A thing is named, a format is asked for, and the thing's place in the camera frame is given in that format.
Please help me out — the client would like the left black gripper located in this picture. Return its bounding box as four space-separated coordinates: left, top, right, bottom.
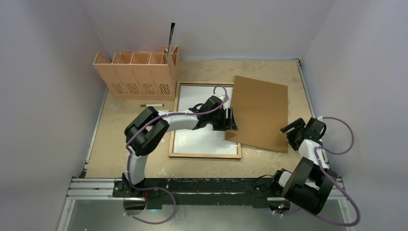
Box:
208 107 237 131

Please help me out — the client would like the brown cardboard backing board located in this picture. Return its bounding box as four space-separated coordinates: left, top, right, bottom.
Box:
225 76 288 153

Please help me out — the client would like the wooden picture frame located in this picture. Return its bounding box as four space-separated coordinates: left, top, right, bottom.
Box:
168 81 242 159

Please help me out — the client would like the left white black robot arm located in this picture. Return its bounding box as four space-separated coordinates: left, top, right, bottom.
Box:
124 95 238 197

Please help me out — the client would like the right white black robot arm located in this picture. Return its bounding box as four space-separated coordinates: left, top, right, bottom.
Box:
270 117 337 215

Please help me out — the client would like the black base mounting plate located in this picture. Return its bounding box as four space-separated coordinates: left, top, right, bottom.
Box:
113 176 291 213

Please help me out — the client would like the red capped white marker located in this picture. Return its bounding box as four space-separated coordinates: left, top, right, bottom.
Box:
140 103 164 107

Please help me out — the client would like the orange perforated organizer rack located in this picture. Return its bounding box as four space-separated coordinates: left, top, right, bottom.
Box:
93 46 179 100

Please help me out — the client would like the black flat strip in rack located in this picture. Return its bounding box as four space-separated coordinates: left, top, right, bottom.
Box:
166 22 176 64

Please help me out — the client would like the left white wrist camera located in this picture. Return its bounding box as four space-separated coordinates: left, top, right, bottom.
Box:
219 94 230 108

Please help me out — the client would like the aluminium rail frame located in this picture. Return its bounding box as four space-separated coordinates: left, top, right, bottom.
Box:
57 59 356 231

